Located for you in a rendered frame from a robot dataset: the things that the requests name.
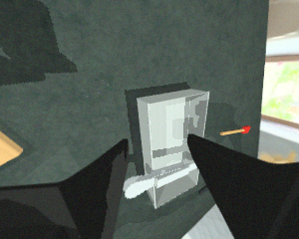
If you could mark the tan wooden board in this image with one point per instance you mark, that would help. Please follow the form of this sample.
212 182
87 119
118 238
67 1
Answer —
8 149

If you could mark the white rectangular tray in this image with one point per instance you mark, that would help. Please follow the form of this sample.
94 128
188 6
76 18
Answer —
165 122

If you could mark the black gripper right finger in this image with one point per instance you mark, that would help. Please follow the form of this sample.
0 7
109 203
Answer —
253 195

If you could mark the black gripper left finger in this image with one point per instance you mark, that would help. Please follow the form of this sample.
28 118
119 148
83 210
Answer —
86 203

